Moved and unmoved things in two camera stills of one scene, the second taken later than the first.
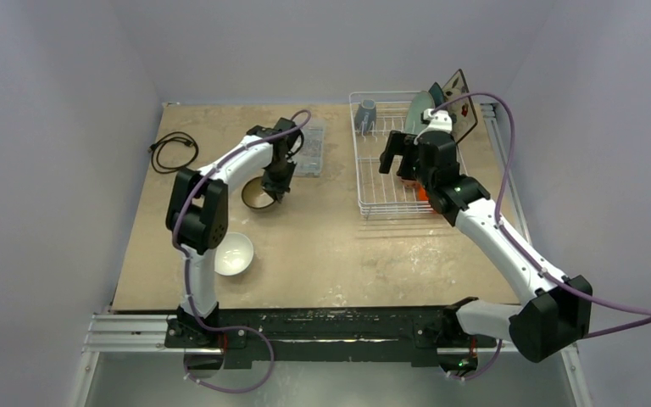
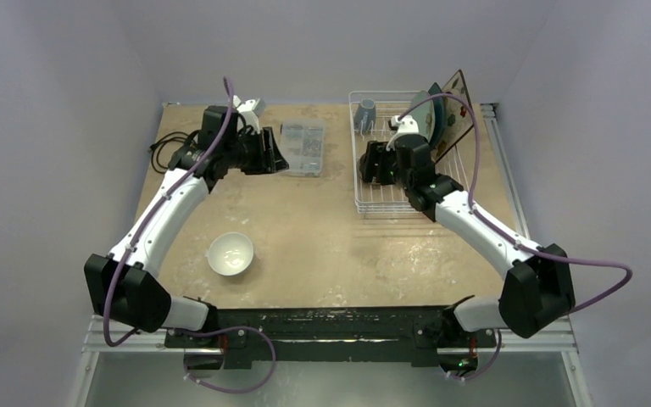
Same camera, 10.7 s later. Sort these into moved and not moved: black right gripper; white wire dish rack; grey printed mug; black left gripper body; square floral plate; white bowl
Moved: black right gripper; black left gripper body
Not moved: grey printed mug; square floral plate; white wire dish rack; white bowl
